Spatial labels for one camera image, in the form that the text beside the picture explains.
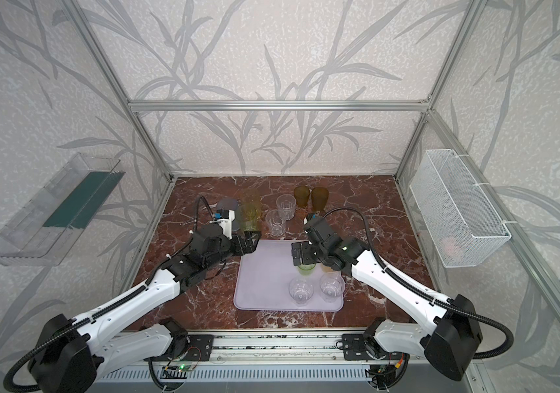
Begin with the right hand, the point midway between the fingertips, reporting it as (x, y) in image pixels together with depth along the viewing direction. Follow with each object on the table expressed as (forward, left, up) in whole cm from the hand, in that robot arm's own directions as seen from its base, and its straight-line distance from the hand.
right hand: (303, 248), depth 79 cm
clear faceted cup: (+28, +7, -11) cm, 31 cm away
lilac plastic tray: (-4, +14, -15) cm, 21 cm away
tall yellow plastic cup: (+37, +24, -16) cm, 47 cm away
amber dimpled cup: (+32, 0, -11) cm, 34 cm away
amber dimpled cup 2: (+30, -8, -10) cm, 32 cm away
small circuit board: (-31, +36, -14) cm, 49 cm away
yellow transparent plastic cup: (-2, -8, -12) cm, 14 cm away
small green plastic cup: (-3, -1, -10) cm, 11 cm away
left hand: (+3, +17, +3) cm, 17 cm away
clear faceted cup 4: (-7, -10, -15) cm, 19 cm away
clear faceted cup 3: (-9, +1, -14) cm, 17 cm away
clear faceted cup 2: (+20, +11, -12) cm, 26 cm away
